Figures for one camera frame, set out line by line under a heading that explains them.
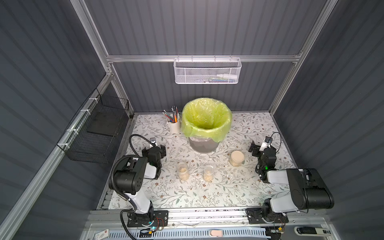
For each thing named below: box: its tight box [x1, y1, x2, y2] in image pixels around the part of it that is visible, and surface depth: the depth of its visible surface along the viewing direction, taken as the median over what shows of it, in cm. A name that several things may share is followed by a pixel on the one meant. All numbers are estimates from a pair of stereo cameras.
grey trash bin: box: [188, 136, 220, 153], surface depth 96 cm
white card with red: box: [95, 229, 109, 240], surface depth 71 cm
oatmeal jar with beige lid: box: [229, 150, 245, 167], surface depth 91 cm
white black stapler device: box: [294, 226, 331, 237], surface depth 68 cm
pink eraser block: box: [210, 230, 223, 237], surface depth 69 cm
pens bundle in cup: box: [162, 105, 180, 123], surface depth 106 cm
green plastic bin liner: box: [181, 97, 233, 143], surface depth 88 cm
